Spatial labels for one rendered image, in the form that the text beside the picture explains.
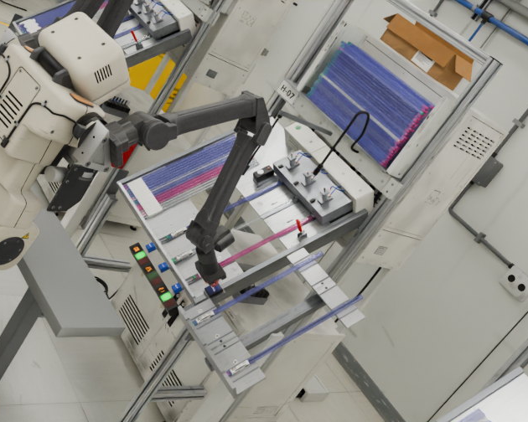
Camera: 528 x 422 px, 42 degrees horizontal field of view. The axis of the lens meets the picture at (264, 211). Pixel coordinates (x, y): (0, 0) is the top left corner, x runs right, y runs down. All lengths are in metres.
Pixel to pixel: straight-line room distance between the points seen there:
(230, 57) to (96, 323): 1.92
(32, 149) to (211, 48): 1.88
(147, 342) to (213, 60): 1.51
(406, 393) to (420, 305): 0.51
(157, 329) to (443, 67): 1.59
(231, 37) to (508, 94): 1.55
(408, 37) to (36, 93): 1.70
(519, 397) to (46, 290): 1.44
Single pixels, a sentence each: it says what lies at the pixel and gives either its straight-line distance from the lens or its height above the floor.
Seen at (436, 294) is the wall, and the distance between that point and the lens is 4.01.
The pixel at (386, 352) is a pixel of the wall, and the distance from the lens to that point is 4.16.
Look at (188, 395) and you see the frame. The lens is 2.67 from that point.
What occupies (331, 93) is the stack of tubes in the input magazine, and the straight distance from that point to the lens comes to 2.70.
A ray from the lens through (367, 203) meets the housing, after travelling 2.53.
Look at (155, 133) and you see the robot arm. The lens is 1.80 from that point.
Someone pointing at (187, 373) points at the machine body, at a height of 0.28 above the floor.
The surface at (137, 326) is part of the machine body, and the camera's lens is 3.08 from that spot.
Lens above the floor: 1.82
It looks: 19 degrees down
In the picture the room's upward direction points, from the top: 35 degrees clockwise
